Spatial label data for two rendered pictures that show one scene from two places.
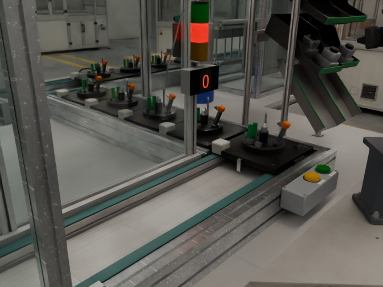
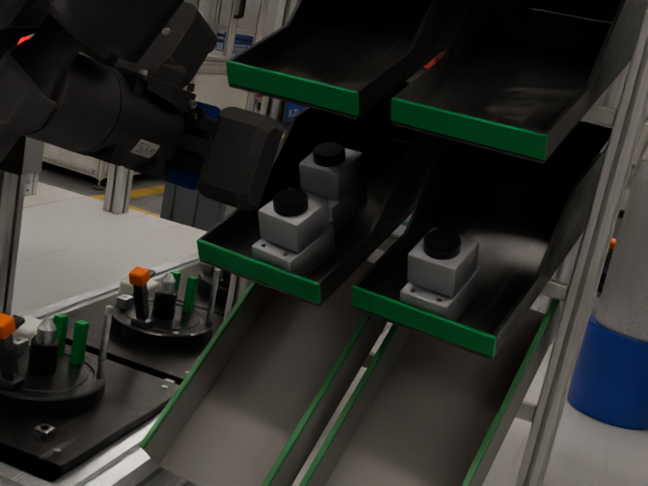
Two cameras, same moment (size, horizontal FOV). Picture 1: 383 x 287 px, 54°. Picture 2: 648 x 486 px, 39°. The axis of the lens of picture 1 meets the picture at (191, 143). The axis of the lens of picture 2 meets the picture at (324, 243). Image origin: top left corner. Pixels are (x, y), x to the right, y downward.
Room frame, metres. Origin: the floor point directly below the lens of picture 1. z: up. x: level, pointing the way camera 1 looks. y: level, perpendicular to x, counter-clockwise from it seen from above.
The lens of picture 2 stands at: (1.03, -1.18, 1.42)
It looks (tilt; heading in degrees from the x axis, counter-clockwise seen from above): 14 degrees down; 66
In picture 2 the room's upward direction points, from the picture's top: 11 degrees clockwise
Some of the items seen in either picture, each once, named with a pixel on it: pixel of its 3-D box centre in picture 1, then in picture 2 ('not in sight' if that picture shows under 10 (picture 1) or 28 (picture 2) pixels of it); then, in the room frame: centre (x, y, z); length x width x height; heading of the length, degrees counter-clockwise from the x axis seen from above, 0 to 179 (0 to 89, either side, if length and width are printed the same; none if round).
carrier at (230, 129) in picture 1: (203, 118); (165, 300); (1.31, -0.04, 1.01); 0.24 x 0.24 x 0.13; 48
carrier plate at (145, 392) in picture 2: (262, 149); (39, 394); (1.14, -0.23, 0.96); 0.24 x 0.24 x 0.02; 48
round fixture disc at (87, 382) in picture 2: (263, 143); (40, 378); (1.14, -0.23, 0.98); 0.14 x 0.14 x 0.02
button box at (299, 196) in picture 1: (310, 188); not in sight; (0.93, -0.34, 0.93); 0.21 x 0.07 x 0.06; 138
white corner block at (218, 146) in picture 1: (220, 147); (26, 337); (1.14, -0.10, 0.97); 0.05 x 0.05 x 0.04; 48
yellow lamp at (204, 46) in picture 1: (199, 50); not in sight; (1.08, -0.02, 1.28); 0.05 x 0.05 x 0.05
